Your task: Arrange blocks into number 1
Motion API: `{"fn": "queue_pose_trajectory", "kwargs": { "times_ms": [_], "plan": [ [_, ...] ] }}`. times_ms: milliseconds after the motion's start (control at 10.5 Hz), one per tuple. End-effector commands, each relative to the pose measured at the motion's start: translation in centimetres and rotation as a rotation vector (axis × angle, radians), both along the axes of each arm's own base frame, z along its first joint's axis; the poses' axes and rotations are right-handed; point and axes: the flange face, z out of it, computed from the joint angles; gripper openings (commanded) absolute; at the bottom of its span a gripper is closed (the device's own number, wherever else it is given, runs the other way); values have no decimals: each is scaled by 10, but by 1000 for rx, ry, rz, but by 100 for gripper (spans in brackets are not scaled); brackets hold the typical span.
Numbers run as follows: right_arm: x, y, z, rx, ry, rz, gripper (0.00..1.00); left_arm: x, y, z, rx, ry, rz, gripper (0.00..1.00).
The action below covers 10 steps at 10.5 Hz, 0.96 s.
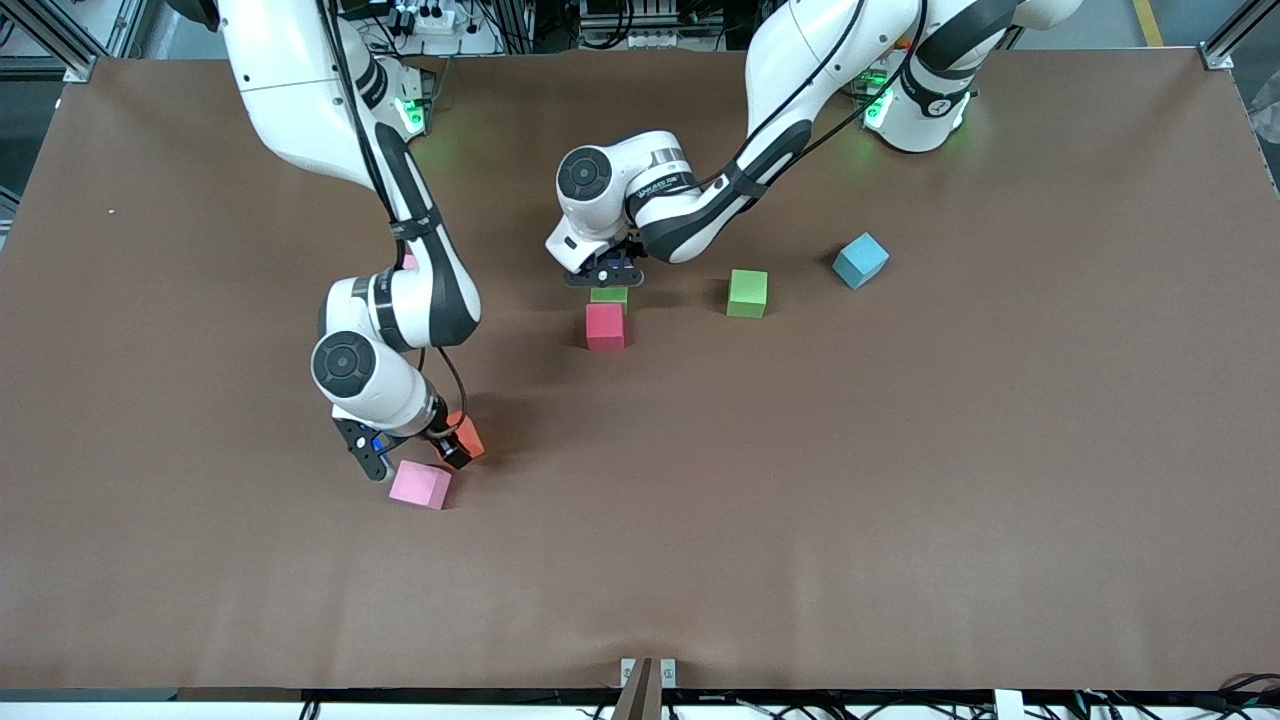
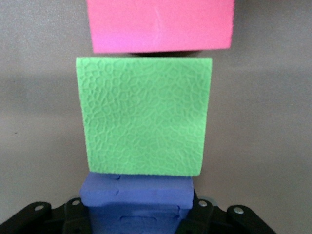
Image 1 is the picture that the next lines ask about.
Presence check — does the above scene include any red foam cube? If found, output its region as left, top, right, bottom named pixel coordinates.
left=585, top=303, right=628, bottom=351

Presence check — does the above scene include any orange foam cube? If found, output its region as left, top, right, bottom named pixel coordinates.
left=447, top=410, right=486, bottom=463

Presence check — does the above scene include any metal equipment rack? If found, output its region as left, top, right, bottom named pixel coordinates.
left=578, top=0, right=723, bottom=51

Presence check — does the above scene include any light blue foam cube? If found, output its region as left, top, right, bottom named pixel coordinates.
left=832, top=232, right=890, bottom=291

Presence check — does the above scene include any white power strip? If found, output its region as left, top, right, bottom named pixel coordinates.
left=393, top=3, right=458, bottom=36

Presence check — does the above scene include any black cable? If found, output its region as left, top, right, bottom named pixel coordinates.
left=318, top=0, right=470, bottom=429

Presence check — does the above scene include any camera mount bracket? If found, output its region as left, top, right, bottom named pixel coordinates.
left=610, top=657, right=678, bottom=720

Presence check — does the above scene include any aluminium frame profile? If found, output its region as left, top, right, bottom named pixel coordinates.
left=10, top=0, right=98, bottom=83
left=1200, top=0, right=1280, bottom=71

